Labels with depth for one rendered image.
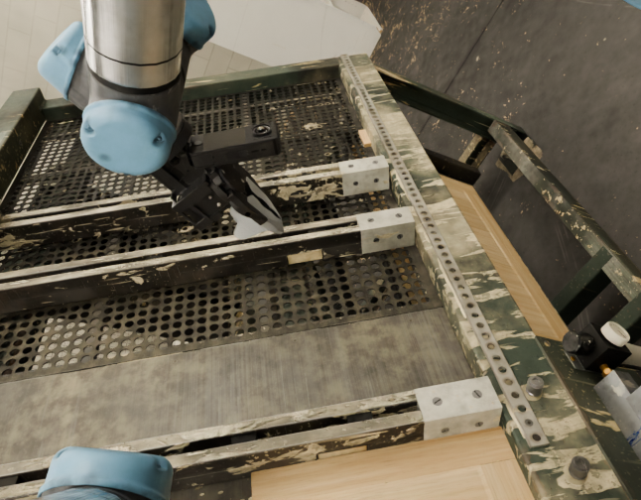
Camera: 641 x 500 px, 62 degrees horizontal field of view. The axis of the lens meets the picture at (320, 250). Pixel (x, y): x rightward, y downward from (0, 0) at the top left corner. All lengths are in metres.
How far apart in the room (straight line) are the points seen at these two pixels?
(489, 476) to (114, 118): 0.72
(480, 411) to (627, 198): 1.31
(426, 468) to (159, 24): 0.72
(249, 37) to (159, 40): 3.89
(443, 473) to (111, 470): 0.63
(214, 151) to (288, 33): 3.68
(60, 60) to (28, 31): 5.47
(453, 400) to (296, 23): 3.69
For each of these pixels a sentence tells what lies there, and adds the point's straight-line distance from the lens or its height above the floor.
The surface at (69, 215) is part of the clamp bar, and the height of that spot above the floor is 1.63.
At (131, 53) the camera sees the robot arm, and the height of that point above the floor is 1.56.
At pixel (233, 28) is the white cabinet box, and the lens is 4.31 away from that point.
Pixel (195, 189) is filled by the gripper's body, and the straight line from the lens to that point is 0.70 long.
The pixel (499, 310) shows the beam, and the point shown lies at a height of 0.84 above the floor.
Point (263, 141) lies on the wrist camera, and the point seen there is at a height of 1.39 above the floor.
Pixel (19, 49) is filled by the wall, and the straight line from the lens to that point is 6.21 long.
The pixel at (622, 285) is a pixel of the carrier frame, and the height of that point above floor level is 0.18.
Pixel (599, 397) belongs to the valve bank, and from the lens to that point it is 1.03.
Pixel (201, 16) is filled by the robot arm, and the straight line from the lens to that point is 0.60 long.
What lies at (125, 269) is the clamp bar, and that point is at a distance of 1.25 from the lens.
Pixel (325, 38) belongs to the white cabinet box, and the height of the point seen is 0.38.
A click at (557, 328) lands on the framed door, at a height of 0.30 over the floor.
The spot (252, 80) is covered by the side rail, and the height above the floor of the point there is 1.18.
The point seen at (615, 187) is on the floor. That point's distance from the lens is 2.12.
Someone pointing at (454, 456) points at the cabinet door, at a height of 0.97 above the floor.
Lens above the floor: 1.54
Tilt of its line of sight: 22 degrees down
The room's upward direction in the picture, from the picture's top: 75 degrees counter-clockwise
